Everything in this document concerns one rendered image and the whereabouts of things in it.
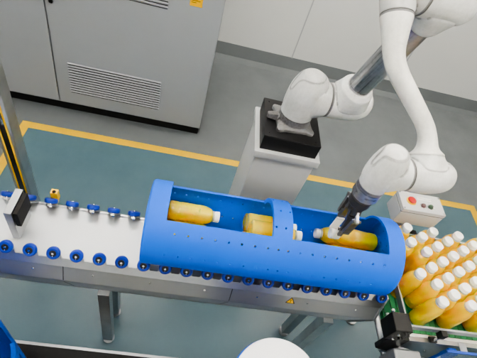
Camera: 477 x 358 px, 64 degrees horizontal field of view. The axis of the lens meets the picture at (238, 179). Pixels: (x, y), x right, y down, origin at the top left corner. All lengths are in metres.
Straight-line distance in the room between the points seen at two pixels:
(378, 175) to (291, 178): 0.82
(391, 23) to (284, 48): 2.91
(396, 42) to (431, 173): 0.40
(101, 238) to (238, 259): 0.53
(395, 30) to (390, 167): 0.40
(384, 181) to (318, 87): 0.63
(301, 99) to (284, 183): 0.48
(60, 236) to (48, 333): 0.94
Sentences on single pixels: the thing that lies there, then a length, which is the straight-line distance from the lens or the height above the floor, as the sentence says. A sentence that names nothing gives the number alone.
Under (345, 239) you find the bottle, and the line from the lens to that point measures 1.47.
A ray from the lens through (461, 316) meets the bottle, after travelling 1.72.
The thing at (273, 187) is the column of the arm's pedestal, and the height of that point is 0.76.
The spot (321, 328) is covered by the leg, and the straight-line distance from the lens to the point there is 1.94.
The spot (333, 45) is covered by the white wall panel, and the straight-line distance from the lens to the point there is 4.19.
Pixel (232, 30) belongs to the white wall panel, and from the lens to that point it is 4.05.
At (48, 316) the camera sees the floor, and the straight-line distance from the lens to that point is 2.40.
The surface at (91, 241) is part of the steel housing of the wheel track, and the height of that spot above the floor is 0.93.
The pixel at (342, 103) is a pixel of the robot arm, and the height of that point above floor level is 1.29.
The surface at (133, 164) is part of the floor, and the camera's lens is 2.93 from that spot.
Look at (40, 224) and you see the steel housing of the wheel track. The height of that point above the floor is 0.93.
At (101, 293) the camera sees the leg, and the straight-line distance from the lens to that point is 1.73.
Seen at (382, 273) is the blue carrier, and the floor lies 1.17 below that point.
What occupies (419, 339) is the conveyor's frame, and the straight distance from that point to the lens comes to 1.74.
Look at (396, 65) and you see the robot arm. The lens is 1.27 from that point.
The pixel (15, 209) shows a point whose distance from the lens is 1.43.
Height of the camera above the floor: 2.22
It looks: 49 degrees down
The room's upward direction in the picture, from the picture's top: 20 degrees clockwise
